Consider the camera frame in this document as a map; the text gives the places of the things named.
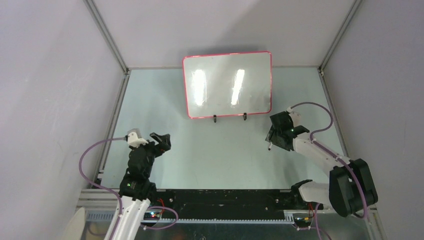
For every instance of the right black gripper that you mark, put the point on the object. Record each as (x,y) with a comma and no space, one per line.
(271,136)

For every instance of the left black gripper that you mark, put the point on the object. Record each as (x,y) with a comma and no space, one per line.
(163,140)

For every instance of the pink framed whiteboard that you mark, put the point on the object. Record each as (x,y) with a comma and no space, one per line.
(228,84)

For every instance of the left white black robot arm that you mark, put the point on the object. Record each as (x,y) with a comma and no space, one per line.
(136,191)

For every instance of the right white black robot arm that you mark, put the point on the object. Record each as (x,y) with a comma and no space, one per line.
(350,187)

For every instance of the left circuit board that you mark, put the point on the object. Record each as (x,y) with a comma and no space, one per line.
(152,216)

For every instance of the circuit board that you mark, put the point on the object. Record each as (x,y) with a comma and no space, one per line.
(152,216)
(303,222)

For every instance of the right circuit board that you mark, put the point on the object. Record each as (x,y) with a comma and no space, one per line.
(303,222)

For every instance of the white object at corner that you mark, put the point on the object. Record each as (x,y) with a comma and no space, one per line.
(76,226)

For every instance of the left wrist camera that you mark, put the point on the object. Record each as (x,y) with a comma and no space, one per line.
(134,138)

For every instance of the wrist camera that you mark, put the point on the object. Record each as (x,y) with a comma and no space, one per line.
(134,138)
(295,116)

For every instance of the wire whiteboard stand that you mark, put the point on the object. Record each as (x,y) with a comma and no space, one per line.
(215,118)

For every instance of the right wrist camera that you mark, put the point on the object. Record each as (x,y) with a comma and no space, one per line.
(295,116)

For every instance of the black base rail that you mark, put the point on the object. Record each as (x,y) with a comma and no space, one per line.
(230,204)

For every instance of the aluminium frame profile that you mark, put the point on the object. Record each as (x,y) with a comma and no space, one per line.
(97,200)

